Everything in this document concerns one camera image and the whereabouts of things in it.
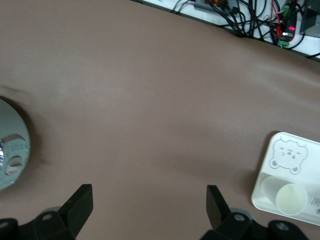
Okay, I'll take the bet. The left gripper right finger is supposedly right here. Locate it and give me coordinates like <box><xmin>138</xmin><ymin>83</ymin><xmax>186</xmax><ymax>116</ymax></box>
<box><xmin>201</xmin><ymin>184</ymin><xmax>254</xmax><ymax>240</ymax></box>

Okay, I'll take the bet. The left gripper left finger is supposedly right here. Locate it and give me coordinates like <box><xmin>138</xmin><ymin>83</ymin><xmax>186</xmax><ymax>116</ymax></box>
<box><xmin>32</xmin><ymin>184</ymin><xmax>94</xmax><ymax>240</ymax></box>

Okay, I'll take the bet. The white IKEA cup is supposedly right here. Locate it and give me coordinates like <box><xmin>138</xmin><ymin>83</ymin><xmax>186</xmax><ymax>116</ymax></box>
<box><xmin>260</xmin><ymin>175</ymin><xmax>309</xmax><ymax>217</ymax></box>

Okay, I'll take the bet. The cream tray with bear print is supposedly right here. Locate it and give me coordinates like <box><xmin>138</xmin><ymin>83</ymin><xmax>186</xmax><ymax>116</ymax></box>
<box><xmin>250</xmin><ymin>130</ymin><xmax>320</xmax><ymax>228</ymax></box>

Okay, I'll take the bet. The grey-green electric cooking pot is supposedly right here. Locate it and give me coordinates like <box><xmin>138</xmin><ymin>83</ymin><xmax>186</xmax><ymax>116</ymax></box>
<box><xmin>0</xmin><ymin>96</ymin><xmax>31</xmax><ymax>193</ymax></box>

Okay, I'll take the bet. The green terminal connector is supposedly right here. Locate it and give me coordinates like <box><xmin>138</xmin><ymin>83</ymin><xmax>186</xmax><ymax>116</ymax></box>
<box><xmin>276</xmin><ymin>38</ymin><xmax>292</xmax><ymax>49</ymax></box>

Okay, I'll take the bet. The circuit board with red light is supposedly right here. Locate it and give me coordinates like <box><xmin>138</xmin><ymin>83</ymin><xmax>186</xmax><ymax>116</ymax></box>
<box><xmin>281</xmin><ymin>14</ymin><xmax>300</xmax><ymax>42</ymax></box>

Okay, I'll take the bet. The grey metal box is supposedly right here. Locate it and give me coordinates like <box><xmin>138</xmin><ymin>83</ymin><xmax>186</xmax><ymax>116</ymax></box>
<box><xmin>299</xmin><ymin>0</ymin><xmax>320</xmax><ymax>40</ymax></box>

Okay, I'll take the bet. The black cable bundle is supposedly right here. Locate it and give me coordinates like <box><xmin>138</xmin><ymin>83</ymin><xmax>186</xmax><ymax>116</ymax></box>
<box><xmin>172</xmin><ymin>0</ymin><xmax>308</xmax><ymax>49</ymax></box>

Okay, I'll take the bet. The red wire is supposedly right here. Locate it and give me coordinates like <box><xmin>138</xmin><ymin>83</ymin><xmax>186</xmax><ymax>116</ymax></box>
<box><xmin>269</xmin><ymin>0</ymin><xmax>285</xmax><ymax>38</ymax></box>

